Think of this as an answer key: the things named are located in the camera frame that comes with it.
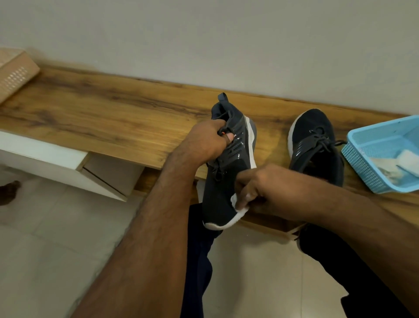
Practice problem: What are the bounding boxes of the person's left hand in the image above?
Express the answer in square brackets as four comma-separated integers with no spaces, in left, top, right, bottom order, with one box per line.
[173,119,235,166]

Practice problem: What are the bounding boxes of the person's right hand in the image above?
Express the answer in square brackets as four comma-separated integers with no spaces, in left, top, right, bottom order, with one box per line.
[234,163,328,223]

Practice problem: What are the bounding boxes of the used wipe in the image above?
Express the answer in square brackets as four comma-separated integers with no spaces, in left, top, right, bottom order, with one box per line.
[370,157,406,185]

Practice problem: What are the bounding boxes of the person's left forearm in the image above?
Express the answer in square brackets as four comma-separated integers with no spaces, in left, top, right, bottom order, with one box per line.
[70,154,203,318]

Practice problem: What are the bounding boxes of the blue plastic basket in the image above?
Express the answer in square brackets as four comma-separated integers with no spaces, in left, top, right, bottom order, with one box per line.
[341,114,419,194]

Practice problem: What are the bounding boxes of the wooden table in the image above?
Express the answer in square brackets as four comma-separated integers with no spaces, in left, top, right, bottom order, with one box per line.
[0,65,419,242]

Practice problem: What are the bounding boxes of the white drawer unit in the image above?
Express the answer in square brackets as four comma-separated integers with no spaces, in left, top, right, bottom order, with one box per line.
[0,131,144,202]

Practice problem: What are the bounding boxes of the beige perforated basket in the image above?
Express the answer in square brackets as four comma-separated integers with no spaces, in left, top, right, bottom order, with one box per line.
[0,47,41,105]

